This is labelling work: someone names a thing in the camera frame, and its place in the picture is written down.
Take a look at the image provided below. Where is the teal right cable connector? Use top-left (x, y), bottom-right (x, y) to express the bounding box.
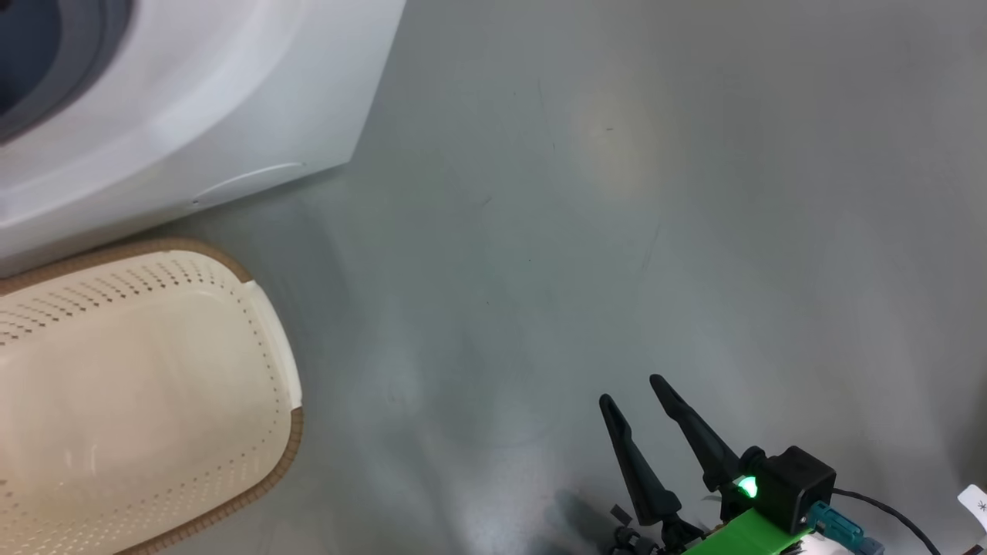
top-left (808, 501), bottom-right (886, 555)

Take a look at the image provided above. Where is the round filter cover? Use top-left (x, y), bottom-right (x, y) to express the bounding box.
top-left (191, 162), bottom-right (307, 206)

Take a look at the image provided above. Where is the white front-load washing machine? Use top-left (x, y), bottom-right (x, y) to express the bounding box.
top-left (0, 0), bottom-right (407, 259)

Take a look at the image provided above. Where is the grey rubber door gasket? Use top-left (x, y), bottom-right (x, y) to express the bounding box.
top-left (0, 0), bottom-right (133, 145)

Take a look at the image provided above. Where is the cream perforated laundry basket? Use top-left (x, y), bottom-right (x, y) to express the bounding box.
top-left (0, 237), bottom-right (303, 555)

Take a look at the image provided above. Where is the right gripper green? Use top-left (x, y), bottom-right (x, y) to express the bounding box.
top-left (599, 375), bottom-right (812, 555)

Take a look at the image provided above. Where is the white cable tag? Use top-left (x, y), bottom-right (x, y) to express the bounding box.
top-left (958, 484), bottom-right (987, 534)

